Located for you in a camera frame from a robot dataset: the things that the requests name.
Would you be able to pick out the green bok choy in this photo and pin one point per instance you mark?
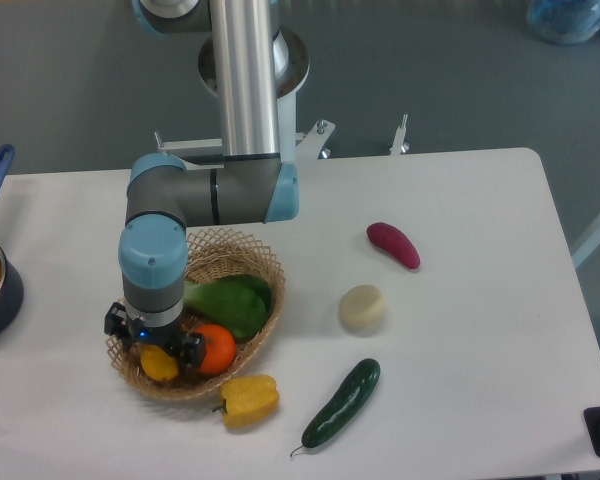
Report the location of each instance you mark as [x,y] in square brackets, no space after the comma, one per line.
[240,303]

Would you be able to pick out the dark green cucumber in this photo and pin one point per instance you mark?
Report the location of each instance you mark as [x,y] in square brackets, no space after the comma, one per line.
[350,397]

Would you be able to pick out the purple sweet potato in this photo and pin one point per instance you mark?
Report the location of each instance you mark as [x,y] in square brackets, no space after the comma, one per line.
[395,243]

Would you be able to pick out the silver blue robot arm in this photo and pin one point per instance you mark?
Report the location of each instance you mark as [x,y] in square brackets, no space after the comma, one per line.
[164,198]

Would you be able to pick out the yellow bell pepper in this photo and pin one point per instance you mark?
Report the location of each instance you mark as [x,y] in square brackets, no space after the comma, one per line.
[247,400]

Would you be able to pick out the orange fruit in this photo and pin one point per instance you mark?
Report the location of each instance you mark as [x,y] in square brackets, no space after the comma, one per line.
[220,348]

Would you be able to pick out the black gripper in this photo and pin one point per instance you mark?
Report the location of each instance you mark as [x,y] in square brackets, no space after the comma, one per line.
[189,350]

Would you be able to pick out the blue plastic bag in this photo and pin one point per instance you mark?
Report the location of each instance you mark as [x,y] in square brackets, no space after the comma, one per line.
[564,23]

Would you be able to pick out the white table bracket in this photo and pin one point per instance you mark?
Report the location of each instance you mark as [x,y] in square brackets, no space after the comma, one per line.
[400,146]

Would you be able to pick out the yellow mango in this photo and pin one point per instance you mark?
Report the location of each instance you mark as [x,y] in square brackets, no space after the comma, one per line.
[157,364]

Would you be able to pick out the woven wicker basket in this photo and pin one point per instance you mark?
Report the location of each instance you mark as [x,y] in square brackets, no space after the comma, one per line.
[216,257]

